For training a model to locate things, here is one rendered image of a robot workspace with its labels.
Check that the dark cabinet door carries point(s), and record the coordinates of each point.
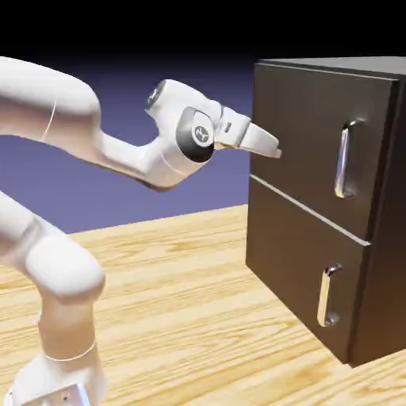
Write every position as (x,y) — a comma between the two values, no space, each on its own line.
(291,257)
(301,133)

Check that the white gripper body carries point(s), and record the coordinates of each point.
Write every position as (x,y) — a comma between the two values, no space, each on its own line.
(260,139)

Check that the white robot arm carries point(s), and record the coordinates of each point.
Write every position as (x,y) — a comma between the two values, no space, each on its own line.
(63,104)

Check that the dark wood cabinet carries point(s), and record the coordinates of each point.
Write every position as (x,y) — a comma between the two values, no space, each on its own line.
(385,222)

